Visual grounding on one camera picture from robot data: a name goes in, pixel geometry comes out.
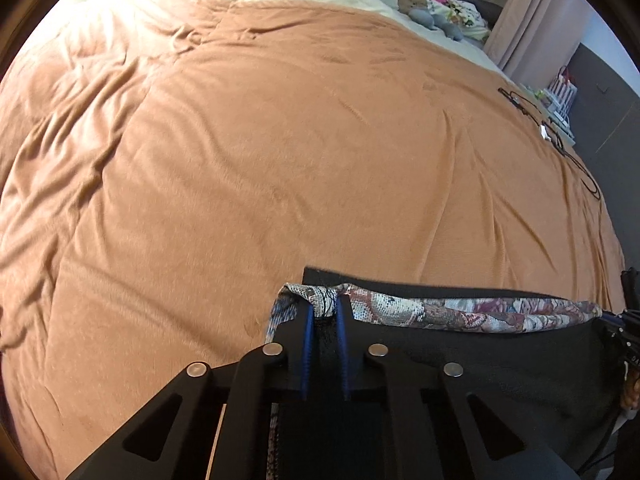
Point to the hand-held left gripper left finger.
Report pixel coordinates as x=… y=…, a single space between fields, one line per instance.
x=307 y=360

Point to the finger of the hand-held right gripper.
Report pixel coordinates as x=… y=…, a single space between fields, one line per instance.
x=612 y=324

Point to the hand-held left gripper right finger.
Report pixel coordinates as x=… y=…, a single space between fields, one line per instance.
x=343 y=355

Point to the bear-patterned pants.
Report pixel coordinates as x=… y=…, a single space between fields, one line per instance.
x=450 y=312

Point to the black pants with white print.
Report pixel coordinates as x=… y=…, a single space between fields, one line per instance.
x=500 y=370

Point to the person's right hand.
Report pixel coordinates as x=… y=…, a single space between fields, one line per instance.
x=631 y=395

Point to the brown blanket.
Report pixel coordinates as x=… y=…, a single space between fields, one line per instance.
x=275 y=160

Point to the white nightstand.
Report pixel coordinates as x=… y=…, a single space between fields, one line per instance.
x=557 y=122

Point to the red striped white bag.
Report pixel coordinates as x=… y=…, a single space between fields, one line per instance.
x=562 y=90

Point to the pink curtain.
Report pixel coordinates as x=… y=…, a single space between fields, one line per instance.
x=535 y=10

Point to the white floral cloth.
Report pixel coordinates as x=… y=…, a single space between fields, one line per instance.
x=462 y=17

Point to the brown teddy bear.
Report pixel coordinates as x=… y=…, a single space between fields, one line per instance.
x=410 y=0

